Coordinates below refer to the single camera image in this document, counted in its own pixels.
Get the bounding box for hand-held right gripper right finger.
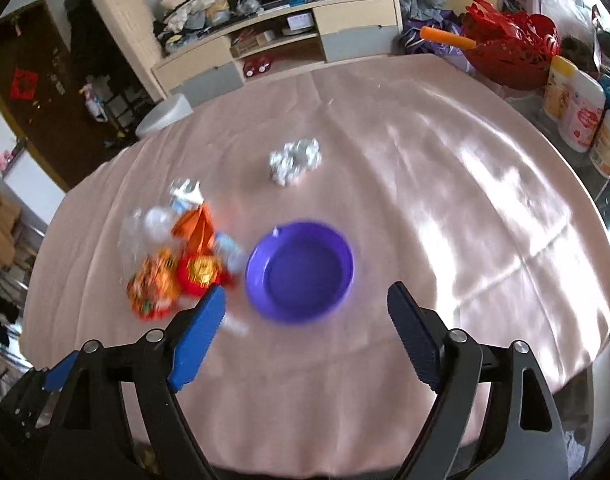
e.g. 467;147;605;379
387;281;570;480

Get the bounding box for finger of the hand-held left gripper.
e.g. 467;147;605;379
0;351;80;441

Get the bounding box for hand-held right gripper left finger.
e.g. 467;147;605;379
40;284;226;480

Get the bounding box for red gold wrapper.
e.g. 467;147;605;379
177;252;236;293

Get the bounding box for orange printed snack packet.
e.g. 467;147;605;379
126;250;182;321

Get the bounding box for light blue wrapper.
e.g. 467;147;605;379
212;231;246;273

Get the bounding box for orange wrapper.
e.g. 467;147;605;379
172;202;218;256

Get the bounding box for purple plastic bowl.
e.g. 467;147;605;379
244;220;356;322

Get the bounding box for clear plastic bag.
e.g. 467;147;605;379
117;205;178;261

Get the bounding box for torn white blue wrapper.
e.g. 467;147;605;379
167;179;206;213

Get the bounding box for silver foil ball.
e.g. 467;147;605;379
269;137;323;188

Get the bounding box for pink tablecloth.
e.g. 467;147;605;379
22;52;610;476

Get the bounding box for white round stool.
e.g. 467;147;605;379
135;95;193;138

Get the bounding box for spray bottle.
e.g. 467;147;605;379
80;82;108;123

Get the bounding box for red cans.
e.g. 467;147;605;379
242;57;274;78

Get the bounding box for cream wipes canister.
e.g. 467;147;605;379
589;107;610;179

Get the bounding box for pink print wipes canister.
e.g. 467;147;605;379
557;75;606;153

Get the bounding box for yellow lid wipes canister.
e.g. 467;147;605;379
542;55;578;123

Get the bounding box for purple bag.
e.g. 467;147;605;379
400;17;468;68

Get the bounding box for red paper door decoration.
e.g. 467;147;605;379
11;67;39;101

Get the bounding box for small cardboard box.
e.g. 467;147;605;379
229;32;276;58

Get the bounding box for red plastic basket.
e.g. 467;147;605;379
460;0;562;92

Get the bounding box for orange stick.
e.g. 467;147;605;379
419;26;478;50

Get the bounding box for pile of cloths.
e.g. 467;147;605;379
155;0;230;43

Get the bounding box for white box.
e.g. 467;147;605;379
286;12;313;36

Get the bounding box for beige grey media cabinet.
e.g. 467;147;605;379
151;0;404;101

